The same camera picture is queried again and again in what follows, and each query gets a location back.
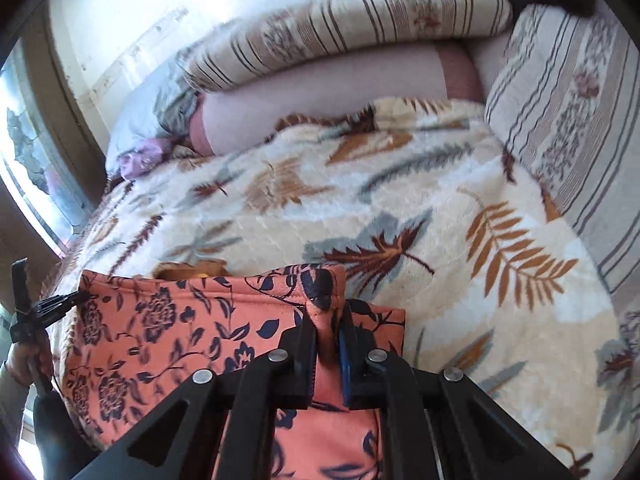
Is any orange floral shirt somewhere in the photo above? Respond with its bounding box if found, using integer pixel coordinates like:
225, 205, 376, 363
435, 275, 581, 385
59, 261, 407, 480

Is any grey pillow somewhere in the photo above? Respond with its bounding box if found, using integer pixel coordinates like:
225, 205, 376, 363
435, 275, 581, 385
106, 42, 202, 173

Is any striped floral bolster pillow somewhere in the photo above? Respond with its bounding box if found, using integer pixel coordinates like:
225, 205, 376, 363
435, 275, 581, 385
181, 0, 515, 95

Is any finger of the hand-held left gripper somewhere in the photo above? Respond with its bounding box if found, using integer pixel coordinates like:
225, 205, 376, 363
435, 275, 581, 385
34, 290, 92, 322
11, 258, 30, 317

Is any person's left hand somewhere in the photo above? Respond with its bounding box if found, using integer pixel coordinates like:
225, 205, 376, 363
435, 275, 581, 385
6, 342, 53, 395

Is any striped floral cushion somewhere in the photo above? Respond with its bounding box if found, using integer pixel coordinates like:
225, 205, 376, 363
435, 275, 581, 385
484, 4, 640, 311

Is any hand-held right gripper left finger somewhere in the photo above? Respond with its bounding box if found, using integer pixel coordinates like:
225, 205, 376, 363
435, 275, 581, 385
75, 305, 319, 480

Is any brown wooden door frame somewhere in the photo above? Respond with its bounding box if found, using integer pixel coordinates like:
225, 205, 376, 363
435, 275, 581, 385
0, 0, 108, 311

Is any cream leaf-print blanket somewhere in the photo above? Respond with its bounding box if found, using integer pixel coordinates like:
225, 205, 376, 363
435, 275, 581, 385
42, 96, 640, 480

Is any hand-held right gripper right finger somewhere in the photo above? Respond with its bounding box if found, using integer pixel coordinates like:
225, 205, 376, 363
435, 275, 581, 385
337, 299, 576, 480

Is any pink sofa backrest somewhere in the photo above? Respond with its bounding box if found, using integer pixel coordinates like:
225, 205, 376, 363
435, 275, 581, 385
189, 0, 506, 157

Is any person's dark trouser leg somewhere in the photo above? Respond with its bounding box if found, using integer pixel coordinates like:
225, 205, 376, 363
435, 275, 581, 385
32, 392, 108, 480

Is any stained glass door panel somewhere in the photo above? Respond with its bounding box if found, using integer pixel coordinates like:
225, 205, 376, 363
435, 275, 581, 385
0, 45, 93, 256

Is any person's left forearm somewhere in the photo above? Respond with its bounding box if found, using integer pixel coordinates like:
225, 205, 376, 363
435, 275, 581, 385
0, 360, 28, 461

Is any purple cloth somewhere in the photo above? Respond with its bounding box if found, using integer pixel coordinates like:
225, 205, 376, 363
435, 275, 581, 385
116, 139, 173, 180

